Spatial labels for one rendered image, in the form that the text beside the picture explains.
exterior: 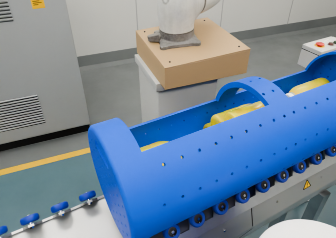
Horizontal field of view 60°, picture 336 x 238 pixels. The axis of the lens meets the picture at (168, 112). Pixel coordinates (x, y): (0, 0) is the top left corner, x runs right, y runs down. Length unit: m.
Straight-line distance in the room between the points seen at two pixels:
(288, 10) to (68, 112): 3.47
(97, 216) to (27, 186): 1.50
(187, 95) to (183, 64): 0.22
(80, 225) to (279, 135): 0.56
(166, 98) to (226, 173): 0.70
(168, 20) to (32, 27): 1.13
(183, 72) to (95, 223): 0.66
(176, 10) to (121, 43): 2.47
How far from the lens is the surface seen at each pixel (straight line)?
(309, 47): 1.46
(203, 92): 1.37
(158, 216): 0.62
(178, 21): 1.24
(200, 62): 1.19
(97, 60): 3.65
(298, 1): 4.84
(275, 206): 0.99
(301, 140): 0.80
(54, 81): 2.30
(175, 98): 1.32
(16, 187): 2.35
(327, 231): 0.77
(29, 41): 2.18
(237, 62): 1.30
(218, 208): 0.81
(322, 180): 1.12
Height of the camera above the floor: 1.62
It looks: 36 degrees down
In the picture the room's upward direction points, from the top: straight up
